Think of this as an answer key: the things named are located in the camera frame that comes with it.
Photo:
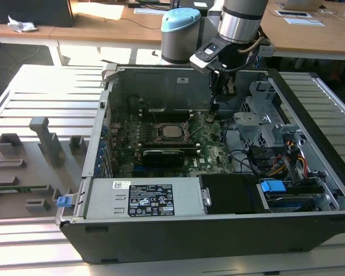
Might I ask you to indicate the grey power supply unit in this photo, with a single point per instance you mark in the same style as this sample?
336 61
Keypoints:
103 198

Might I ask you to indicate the black fan shroud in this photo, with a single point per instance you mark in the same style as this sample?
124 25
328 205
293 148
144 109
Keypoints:
233 192

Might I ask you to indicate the green motherboard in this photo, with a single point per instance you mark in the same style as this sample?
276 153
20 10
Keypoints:
212 156

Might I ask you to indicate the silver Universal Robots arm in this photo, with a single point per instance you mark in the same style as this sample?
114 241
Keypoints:
178 37

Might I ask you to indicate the green RAM stick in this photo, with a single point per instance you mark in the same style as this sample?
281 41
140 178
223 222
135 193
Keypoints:
31 188

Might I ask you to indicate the black RAM slot bank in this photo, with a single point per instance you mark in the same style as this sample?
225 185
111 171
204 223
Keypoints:
166 115
166 145

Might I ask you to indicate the thin metal locking lever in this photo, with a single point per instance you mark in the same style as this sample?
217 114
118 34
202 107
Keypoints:
155 119
196 130

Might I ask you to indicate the grey parts rack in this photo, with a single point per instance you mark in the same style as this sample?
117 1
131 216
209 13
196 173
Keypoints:
46 172

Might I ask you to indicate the wooden desk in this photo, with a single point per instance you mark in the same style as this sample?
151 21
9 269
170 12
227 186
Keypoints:
304 37
103 28

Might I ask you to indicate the silver CPU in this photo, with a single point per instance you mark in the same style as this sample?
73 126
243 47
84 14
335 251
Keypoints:
170 131

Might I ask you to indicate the silver metal drive cage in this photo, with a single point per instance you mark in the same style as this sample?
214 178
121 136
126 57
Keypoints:
253 126

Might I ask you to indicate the crumpled white paper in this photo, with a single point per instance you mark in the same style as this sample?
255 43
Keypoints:
21 25

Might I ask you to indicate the hard disk in blue carrier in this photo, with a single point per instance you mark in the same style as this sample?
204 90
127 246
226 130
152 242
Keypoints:
273 187

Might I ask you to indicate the white paper sheet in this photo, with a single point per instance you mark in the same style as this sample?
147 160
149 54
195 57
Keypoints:
304 22
148 11

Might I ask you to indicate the black box on desk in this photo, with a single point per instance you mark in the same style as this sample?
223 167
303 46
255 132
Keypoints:
31 13

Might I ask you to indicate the black open PC case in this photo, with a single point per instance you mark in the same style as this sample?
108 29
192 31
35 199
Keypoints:
189 241

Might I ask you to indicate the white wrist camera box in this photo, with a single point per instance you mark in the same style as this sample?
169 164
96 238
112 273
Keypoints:
205 56

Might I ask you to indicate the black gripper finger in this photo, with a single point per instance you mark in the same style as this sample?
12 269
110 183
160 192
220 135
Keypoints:
214 92
231 85

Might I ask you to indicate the CPU socket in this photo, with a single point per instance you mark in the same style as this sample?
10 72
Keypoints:
161 135

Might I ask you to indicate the grey laptop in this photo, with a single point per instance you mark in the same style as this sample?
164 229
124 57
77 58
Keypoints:
303 4

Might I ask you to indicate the flat tablet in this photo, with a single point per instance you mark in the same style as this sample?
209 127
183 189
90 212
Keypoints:
293 13

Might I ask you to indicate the black graphics card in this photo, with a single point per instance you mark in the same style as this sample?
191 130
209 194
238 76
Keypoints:
162 157

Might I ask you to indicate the blue case latch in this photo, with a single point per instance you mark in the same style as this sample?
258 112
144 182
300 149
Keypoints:
62 201

